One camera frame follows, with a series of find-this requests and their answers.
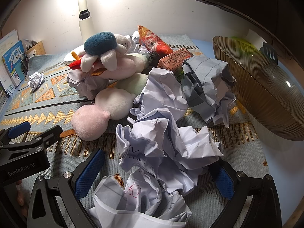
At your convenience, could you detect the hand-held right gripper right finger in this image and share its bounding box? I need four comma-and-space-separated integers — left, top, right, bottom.
209, 160, 282, 228

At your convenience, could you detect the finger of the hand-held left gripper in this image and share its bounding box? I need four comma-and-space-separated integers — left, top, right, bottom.
0, 125, 63, 153
0, 121, 31, 145

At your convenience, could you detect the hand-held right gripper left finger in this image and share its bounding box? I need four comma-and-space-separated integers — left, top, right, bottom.
27, 148, 106, 228

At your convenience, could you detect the white paper ball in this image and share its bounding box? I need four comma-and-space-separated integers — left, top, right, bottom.
129, 67, 190, 124
123, 30, 142, 51
27, 72, 45, 91
116, 108, 224, 194
88, 169, 193, 228
66, 71, 110, 100

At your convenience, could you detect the three-ball dango plush toy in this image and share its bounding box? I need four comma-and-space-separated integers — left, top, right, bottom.
95, 52, 152, 80
59, 72, 149, 141

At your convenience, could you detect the grey lined paper ball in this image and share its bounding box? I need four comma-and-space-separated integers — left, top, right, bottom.
182, 56, 237, 127

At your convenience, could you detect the brown ribbed plastic bin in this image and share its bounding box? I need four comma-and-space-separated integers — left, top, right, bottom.
212, 36, 304, 141

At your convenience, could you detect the blue white flower plush toy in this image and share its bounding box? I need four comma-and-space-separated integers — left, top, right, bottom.
70, 31, 132, 76

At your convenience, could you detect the black fuzzy item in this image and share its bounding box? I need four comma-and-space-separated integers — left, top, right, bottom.
146, 51, 163, 66

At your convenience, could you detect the orange drink carton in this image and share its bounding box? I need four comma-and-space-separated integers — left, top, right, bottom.
157, 48, 194, 73

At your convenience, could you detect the red orange snack packet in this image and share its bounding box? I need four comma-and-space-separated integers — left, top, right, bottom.
138, 25, 174, 56

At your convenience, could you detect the person's left hand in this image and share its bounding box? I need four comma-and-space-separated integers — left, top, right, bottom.
16, 180, 29, 207

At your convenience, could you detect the patterned blue woven mat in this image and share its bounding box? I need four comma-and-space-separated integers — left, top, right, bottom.
0, 34, 270, 228

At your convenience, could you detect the stack of books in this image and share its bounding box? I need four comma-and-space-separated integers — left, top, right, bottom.
0, 76, 15, 105

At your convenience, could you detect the blue cover book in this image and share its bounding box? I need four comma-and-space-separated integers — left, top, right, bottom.
2, 40, 28, 87

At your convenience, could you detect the kraft paper pen box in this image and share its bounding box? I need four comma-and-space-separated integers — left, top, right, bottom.
24, 39, 46, 57

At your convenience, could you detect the white desk lamp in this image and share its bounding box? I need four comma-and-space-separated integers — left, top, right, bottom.
64, 0, 94, 65

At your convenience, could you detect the dark slotted stand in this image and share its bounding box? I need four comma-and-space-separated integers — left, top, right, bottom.
260, 41, 279, 64

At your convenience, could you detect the green tissue pack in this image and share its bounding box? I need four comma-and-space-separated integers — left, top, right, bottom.
228, 36, 256, 48

